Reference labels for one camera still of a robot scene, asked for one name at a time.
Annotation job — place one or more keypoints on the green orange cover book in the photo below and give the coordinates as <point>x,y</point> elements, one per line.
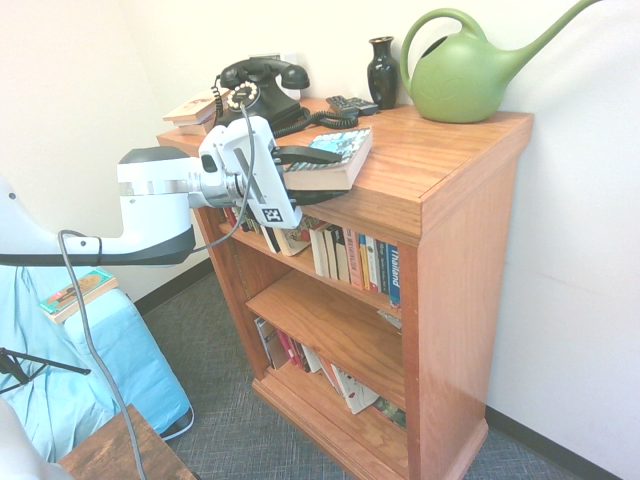
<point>75,295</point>

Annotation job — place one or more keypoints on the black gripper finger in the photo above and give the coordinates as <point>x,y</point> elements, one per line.
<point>312,154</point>
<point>320,196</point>

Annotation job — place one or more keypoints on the black tripod stand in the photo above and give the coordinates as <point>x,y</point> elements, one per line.
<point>30,362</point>

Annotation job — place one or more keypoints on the black rotary telephone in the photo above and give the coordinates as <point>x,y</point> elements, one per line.
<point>260,95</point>

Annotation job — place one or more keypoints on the black remote control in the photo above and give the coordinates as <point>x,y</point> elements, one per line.
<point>352,104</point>

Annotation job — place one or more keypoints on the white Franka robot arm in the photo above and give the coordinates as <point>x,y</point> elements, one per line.
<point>150,200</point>

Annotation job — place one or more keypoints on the light blue covered sofa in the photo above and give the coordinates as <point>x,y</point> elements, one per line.
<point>125,350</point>

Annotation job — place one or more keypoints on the blue paperback book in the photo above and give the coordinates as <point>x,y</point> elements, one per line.
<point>335,160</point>

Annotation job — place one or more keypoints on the blue Thailand book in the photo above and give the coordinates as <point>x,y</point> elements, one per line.
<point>394,275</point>

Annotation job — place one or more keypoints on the green plastic watering can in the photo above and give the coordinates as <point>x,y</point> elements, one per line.
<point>455,85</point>

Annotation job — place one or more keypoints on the wooden bookshelf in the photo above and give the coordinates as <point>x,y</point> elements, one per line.
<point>450,280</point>

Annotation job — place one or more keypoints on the white red flower cover book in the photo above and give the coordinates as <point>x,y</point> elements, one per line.
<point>355,392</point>

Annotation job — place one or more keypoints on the black vase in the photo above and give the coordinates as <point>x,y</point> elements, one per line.
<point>382,75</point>

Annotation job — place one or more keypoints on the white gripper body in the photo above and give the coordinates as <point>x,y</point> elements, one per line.
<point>255,170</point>

